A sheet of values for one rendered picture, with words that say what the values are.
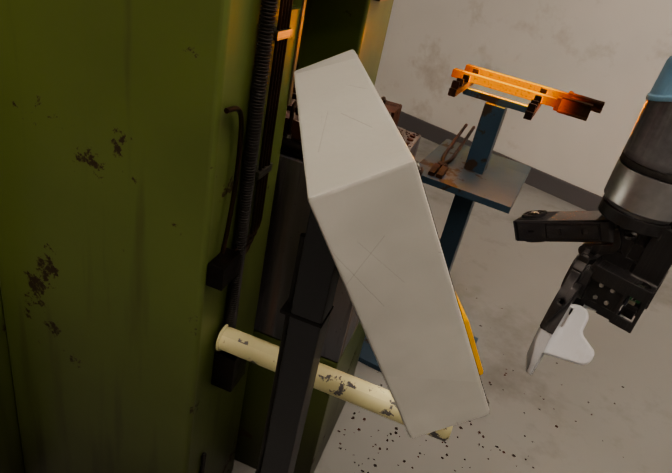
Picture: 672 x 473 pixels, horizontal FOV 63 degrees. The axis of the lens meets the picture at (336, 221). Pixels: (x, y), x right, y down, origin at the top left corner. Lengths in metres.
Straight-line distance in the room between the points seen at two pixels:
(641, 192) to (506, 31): 3.45
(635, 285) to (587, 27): 3.26
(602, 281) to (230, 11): 0.54
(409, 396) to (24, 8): 0.74
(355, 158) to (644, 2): 3.40
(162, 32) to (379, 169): 0.48
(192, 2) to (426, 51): 3.61
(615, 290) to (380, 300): 0.29
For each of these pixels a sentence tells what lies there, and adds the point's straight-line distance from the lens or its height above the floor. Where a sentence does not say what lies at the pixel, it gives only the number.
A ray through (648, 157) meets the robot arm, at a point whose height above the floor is 1.19.
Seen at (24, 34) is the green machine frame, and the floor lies 1.10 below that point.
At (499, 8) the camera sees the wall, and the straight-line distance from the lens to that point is 4.04.
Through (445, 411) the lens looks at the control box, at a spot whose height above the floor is 0.96.
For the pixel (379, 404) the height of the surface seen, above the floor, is 0.63.
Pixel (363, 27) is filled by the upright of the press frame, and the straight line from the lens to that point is 1.38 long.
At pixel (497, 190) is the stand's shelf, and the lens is 1.65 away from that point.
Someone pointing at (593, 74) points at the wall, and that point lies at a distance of 3.81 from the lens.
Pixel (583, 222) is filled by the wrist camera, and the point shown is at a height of 1.10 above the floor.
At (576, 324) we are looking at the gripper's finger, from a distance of 0.65.
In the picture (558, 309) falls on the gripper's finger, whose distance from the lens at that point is 0.63.
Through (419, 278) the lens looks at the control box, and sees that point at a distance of 0.43.
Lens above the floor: 1.33
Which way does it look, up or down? 28 degrees down
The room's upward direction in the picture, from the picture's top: 12 degrees clockwise
